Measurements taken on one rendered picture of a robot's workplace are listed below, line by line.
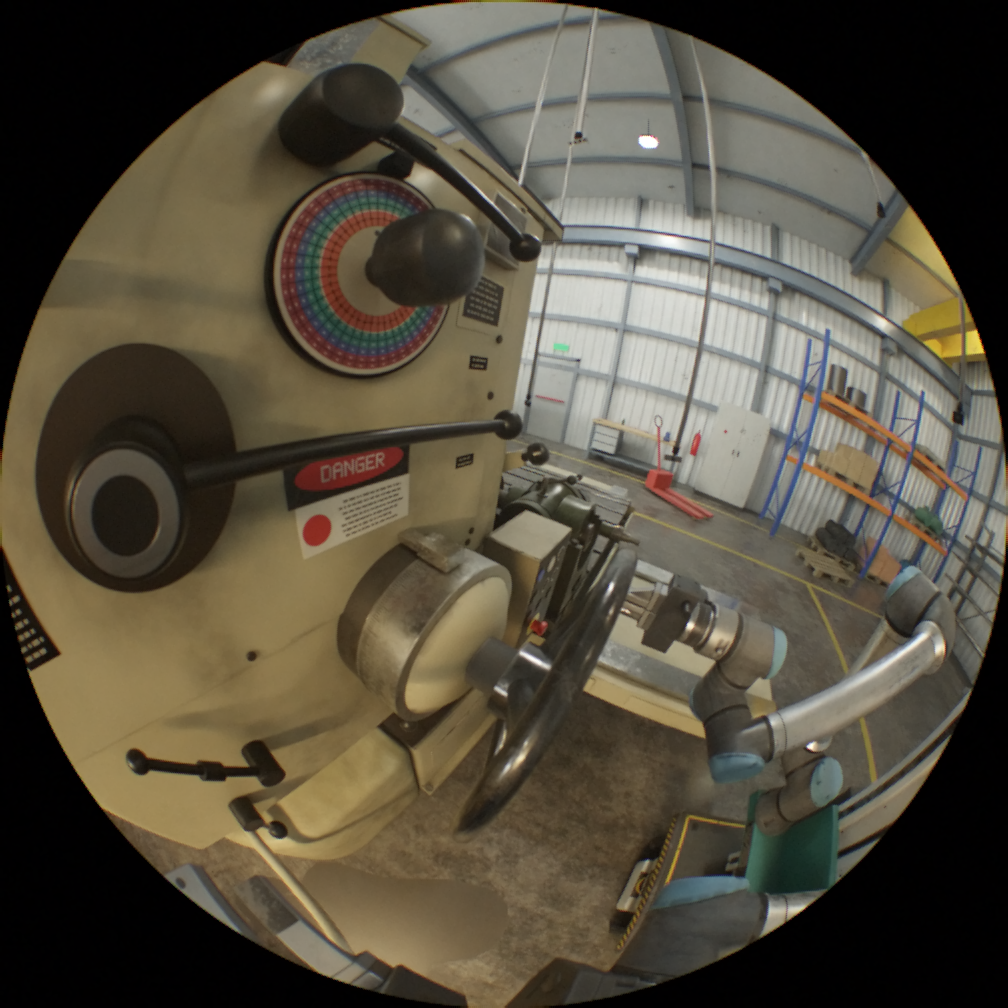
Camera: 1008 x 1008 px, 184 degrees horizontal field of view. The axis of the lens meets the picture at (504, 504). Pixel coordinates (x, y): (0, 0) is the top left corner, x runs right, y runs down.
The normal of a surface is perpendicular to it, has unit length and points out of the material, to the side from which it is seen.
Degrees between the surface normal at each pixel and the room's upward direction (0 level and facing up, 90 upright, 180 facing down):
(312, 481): 90
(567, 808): 0
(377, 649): 61
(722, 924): 20
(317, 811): 0
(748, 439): 90
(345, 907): 0
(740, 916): 25
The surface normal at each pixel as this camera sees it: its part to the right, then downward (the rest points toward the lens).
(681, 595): -0.51, 0.28
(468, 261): 0.84, 0.34
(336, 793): 0.16, -0.90
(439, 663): 0.58, 0.13
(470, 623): 0.74, -0.11
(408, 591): -0.10, -0.67
